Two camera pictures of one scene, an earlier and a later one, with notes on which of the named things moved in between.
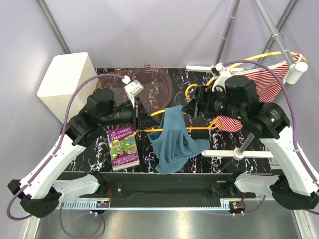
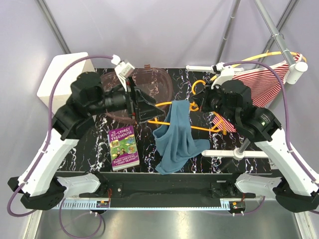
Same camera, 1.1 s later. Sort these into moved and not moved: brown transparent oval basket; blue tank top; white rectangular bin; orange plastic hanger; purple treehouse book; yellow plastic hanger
Moved: orange plastic hanger; blue tank top
Not moved: purple treehouse book; white rectangular bin; yellow plastic hanger; brown transparent oval basket
